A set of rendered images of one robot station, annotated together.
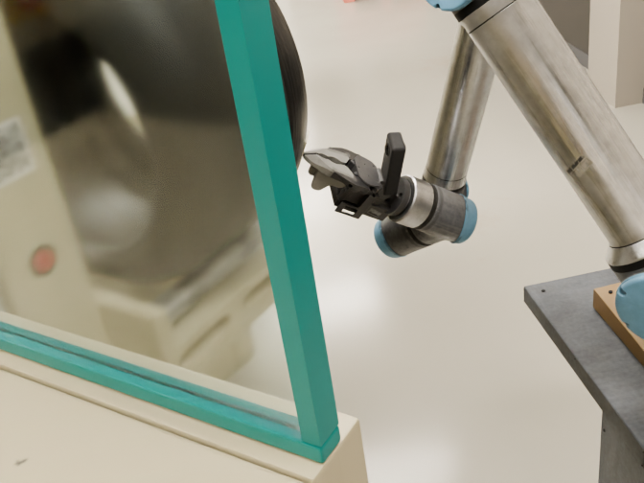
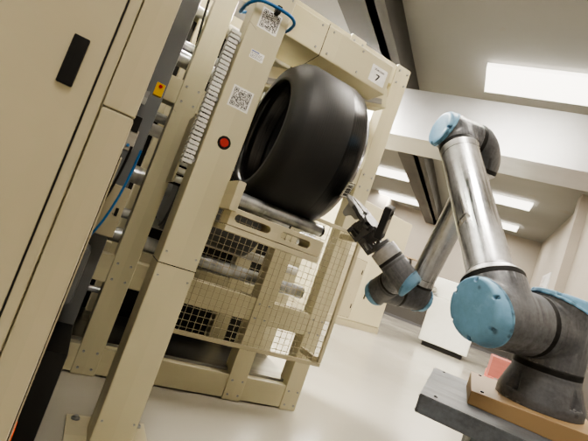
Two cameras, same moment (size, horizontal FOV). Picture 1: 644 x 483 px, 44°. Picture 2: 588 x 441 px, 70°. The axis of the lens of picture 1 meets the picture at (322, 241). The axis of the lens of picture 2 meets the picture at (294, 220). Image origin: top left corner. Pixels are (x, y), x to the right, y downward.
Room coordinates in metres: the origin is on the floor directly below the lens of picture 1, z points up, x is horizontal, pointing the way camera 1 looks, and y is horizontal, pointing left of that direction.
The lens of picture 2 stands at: (-0.09, -0.57, 0.78)
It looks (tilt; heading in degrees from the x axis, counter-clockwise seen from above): 5 degrees up; 30
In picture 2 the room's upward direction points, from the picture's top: 20 degrees clockwise
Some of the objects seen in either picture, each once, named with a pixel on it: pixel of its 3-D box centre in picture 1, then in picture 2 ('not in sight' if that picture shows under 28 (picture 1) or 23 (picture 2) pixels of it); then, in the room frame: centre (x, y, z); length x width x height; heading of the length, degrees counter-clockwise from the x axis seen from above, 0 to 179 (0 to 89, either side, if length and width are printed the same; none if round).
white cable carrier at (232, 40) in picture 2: not in sight; (212, 97); (0.91, 0.46, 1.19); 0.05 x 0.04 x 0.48; 54
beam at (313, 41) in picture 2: not in sight; (325, 55); (1.49, 0.47, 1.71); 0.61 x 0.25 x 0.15; 144
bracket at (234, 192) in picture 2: not in sight; (221, 195); (1.07, 0.40, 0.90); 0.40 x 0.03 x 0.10; 54
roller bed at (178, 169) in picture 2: not in sight; (201, 157); (1.26, 0.74, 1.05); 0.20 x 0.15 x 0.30; 144
